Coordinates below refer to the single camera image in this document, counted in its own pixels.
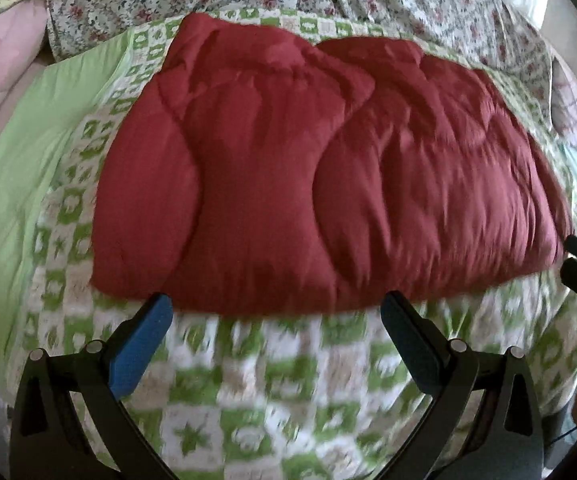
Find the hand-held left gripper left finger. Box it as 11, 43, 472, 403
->
8, 292, 180, 480

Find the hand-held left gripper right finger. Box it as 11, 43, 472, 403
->
379, 291, 545, 480

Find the red quilted jacket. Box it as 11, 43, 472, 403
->
91, 12, 575, 317

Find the green checked blanket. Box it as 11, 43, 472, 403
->
6, 6, 577, 480

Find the pink plaid pillow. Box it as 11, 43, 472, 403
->
549, 54, 577, 137

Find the plain green sheet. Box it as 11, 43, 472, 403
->
0, 29, 138, 388

